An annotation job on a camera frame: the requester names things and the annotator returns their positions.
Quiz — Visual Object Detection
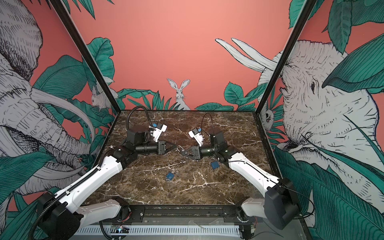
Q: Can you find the blue padlock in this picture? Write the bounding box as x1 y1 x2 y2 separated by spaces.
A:
210 161 220 170
166 171 180 181

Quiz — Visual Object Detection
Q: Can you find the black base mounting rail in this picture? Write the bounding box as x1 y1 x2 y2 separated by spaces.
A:
86 204 301 224

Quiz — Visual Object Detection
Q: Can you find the white slotted cable duct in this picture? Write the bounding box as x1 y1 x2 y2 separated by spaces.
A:
73 224 241 237

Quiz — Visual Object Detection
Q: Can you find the right camera black cable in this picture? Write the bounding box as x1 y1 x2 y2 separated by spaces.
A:
200 112 215 136

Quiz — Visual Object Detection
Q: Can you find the left black corner post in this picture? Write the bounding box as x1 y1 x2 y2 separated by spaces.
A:
50 0 121 115

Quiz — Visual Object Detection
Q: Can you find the camera black cable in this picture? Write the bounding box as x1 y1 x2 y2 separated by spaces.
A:
200 112 215 136
125 105 154 136

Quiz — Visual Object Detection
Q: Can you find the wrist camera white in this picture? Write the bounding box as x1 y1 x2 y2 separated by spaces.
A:
150 123 168 143
189 128 204 147

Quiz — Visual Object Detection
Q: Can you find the left camera black cable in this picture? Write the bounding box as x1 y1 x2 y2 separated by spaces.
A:
125 105 154 136

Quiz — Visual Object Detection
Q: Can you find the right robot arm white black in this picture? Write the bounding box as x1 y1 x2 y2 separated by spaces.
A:
181 128 301 230

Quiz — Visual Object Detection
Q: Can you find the black corner post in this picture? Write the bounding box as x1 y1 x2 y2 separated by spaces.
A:
256 0 317 116
50 0 121 115

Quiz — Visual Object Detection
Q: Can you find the right black corner post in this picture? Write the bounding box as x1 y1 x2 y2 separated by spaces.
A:
256 0 317 116

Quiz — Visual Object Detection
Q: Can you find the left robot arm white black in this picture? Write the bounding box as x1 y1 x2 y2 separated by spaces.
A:
28 124 176 240

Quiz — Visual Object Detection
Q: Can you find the small green circuit board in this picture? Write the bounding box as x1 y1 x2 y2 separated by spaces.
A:
110 225 130 234

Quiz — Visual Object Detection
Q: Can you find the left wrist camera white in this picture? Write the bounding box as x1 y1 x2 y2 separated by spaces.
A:
150 123 168 143

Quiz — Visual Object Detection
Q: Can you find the dark grey padlock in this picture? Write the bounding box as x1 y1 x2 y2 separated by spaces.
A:
176 146 185 153

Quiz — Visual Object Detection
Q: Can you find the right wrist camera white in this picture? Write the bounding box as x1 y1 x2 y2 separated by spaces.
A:
189 128 204 147

